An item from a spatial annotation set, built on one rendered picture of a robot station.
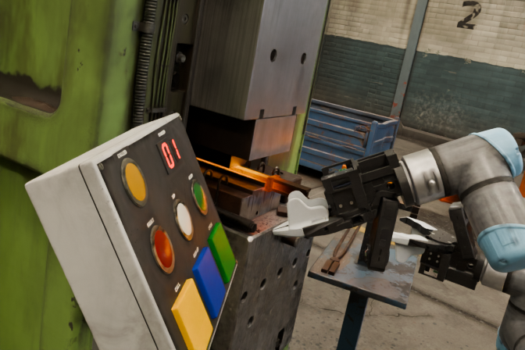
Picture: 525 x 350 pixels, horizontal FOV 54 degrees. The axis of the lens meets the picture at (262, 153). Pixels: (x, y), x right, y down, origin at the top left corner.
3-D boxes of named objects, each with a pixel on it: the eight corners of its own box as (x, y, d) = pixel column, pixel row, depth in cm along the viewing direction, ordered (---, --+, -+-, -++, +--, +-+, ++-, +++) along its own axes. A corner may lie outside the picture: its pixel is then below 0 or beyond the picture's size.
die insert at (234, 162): (244, 164, 133) (248, 142, 132) (229, 169, 127) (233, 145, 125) (158, 135, 147) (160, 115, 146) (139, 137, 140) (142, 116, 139)
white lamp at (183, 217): (201, 233, 71) (205, 204, 70) (179, 242, 67) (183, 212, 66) (183, 226, 72) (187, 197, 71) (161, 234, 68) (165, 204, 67)
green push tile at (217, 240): (236, 262, 85) (220, 221, 83) (229, 283, 77) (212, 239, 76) (226, 265, 85) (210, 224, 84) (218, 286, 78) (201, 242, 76)
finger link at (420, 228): (394, 237, 119) (421, 255, 111) (401, 213, 118) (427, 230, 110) (405, 237, 120) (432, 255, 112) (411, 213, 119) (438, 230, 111)
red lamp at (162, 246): (183, 265, 61) (188, 231, 60) (156, 277, 57) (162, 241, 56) (163, 255, 63) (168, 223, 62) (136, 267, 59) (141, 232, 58)
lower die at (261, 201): (278, 207, 134) (284, 176, 132) (237, 225, 117) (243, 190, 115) (157, 162, 153) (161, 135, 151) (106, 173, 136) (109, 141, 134)
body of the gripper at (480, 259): (414, 272, 106) (474, 294, 101) (424, 233, 104) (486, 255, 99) (423, 261, 113) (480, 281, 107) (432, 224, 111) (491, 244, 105)
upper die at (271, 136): (289, 151, 131) (297, 115, 128) (248, 161, 113) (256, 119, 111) (164, 112, 150) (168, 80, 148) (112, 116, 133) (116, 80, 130)
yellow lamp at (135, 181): (156, 200, 60) (161, 165, 59) (127, 208, 56) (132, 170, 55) (137, 192, 61) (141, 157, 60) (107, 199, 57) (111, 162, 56)
